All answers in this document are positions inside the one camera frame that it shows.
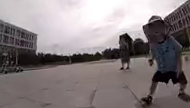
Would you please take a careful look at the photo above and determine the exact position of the row of trees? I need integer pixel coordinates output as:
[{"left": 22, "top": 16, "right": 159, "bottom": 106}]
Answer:
[{"left": 16, "top": 37, "right": 151, "bottom": 69}]

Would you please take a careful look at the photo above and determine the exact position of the person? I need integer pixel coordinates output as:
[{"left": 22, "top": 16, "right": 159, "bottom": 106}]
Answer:
[
  {"left": 132, "top": 11, "right": 190, "bottom": 108},
  {"left": 115, "top": 31, "right": 137, "bottom": 72}
]

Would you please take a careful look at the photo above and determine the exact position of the vehicle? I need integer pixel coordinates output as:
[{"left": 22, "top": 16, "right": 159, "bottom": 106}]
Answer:
[{"left": 1, "top": 64, "right": 24, "bottom": 75}]

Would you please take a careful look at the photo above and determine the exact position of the long pale building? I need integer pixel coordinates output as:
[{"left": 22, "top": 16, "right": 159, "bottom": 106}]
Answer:
[
  {"left": 0, "top": 5, "right": 41, "bottom": 68},
  {"left": 161, "top": 0, "right": 190, "bottom": 51}
]

